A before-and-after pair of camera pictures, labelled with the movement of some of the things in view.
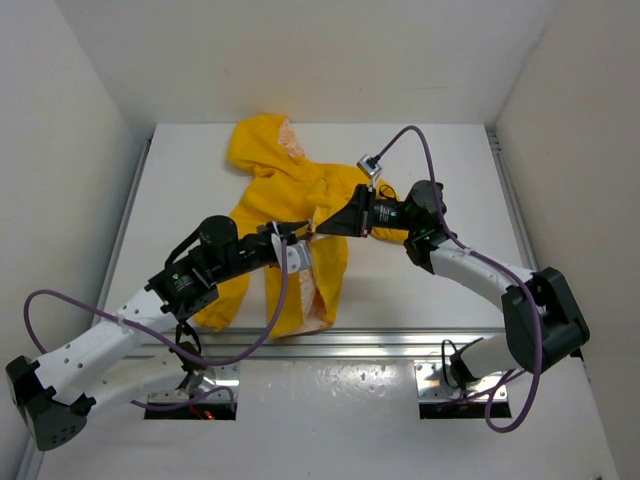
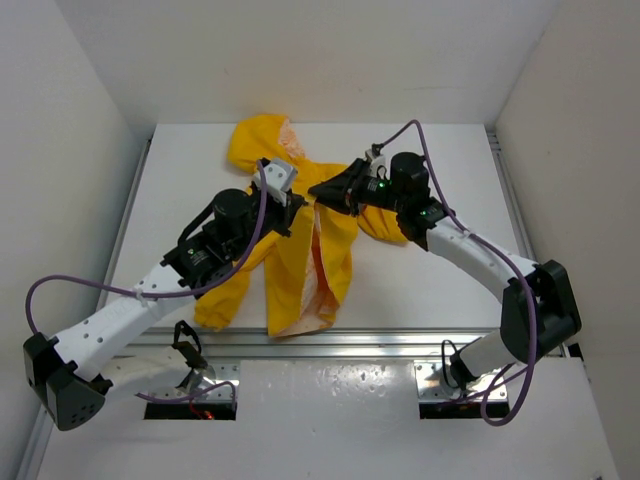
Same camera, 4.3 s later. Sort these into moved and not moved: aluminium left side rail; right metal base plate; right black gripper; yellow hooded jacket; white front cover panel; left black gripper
Moved: left black gripper; right black gripper
Not moved: yellow hooded jacket; white front cover panel; right metal base plate; aluminium left side rail
